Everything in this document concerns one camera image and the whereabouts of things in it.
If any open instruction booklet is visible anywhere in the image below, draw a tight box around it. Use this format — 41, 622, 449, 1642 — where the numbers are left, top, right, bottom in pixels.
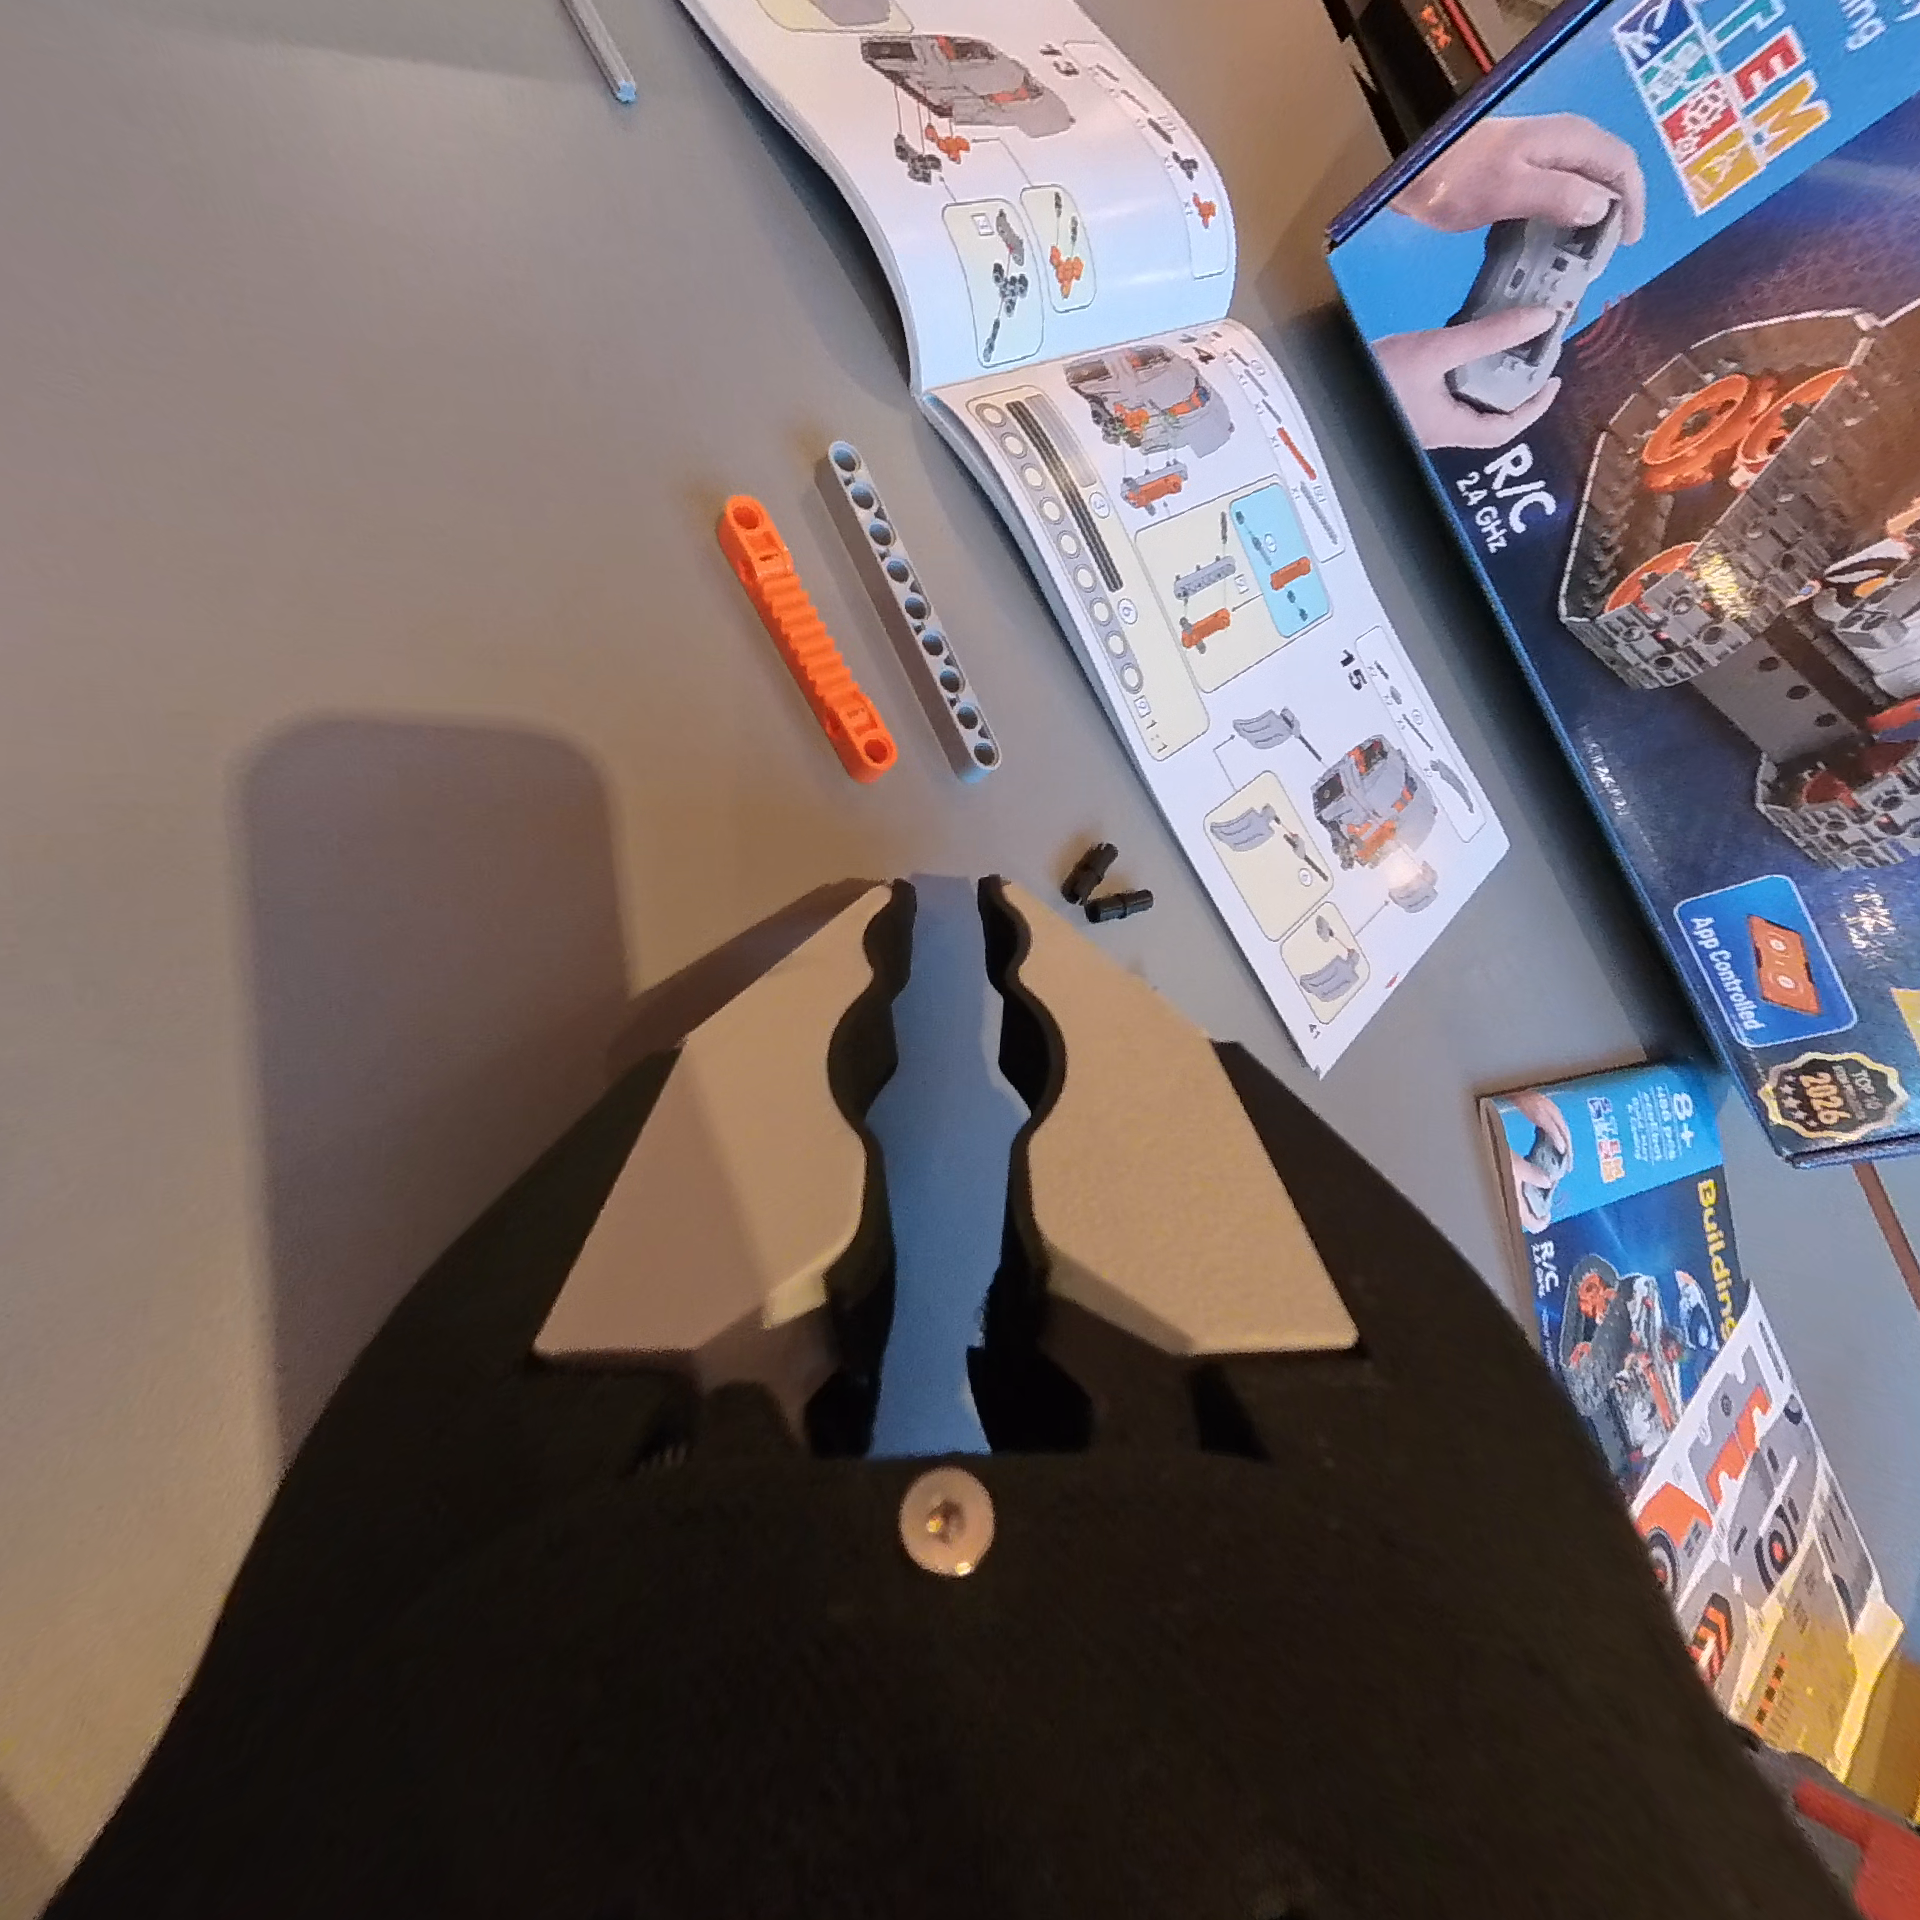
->
674, 0, 1512, 1079

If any blue toy robot box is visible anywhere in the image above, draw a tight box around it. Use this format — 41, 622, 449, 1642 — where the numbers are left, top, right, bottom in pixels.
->
1322, 0, 1920, 1167

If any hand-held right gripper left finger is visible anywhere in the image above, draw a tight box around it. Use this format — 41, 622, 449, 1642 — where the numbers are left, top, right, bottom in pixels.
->
533, 877, 920, 1453

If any black desk cable tray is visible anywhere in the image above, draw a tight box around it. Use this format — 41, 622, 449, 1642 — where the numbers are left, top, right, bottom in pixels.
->
1318, 0, 1502, 160

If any thin grey axle rod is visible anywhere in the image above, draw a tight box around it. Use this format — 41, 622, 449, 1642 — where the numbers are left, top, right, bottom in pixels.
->
561, 0, 640, 106

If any blue cover booklet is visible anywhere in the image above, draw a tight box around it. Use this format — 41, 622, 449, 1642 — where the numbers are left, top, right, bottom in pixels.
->
1477, 1062, 1894, 1808

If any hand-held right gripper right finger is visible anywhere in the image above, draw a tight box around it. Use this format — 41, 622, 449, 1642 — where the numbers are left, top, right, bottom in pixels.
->
976, 872, 1365, 1453

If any grey holed beam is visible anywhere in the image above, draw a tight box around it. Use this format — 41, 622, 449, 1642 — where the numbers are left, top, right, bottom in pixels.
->
816, 439, 1003, 784

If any orange toothed beam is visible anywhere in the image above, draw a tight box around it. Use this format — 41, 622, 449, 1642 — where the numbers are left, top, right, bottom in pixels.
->
715, 496, 898, 781

